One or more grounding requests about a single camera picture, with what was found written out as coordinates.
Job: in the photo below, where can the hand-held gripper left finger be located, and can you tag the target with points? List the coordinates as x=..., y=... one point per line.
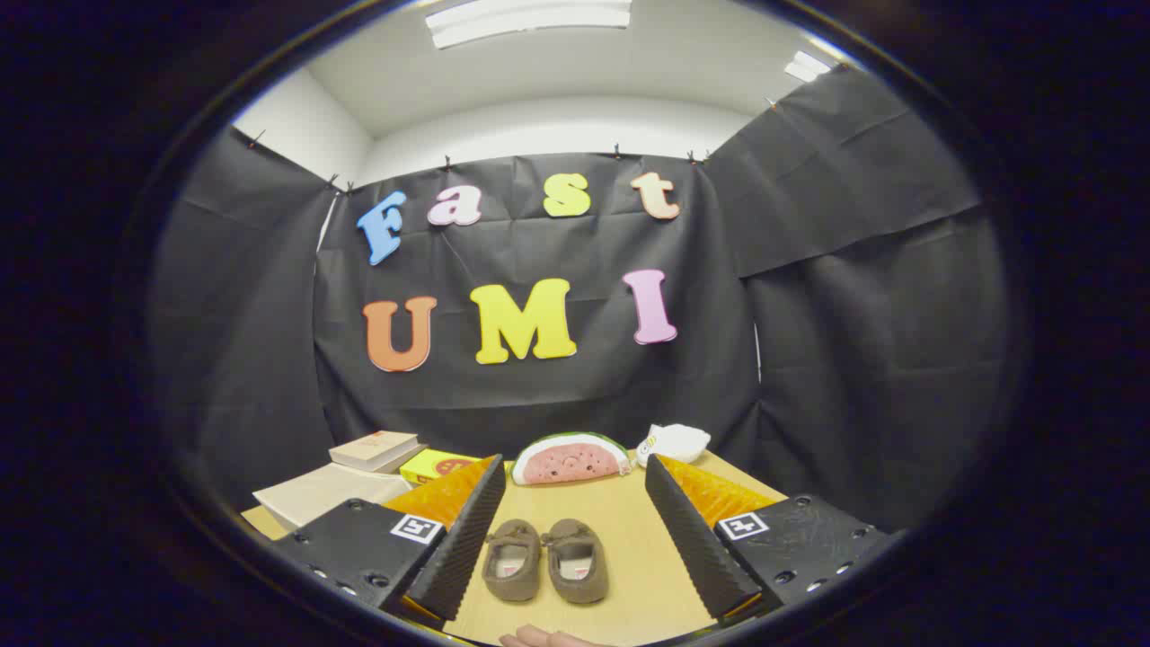
x=467, y=530

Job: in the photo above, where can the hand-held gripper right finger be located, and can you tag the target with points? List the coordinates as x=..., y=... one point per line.
x=687, y=530

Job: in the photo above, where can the brown shoe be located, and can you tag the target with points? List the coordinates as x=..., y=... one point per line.
x=577, y=562
x=512, y=559

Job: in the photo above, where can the cream fabric storage box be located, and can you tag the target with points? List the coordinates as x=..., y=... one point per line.
x=328, y=494

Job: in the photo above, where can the yellow book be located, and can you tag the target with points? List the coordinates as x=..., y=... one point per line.
x=431, y=465

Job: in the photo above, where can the white plush toy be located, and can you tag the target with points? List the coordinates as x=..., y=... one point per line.
x=676, y=442

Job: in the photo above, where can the watermelon slice plush toy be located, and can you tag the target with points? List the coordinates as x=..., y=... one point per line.
x=570, y=460

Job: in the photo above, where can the black backdrop cloth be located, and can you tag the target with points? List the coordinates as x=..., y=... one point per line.
x=557, y=395

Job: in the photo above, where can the small ceiling light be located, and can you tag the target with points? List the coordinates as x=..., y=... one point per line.
x=807, y=66

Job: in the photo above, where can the long ceiling light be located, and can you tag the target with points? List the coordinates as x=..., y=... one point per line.
x=530, y=20

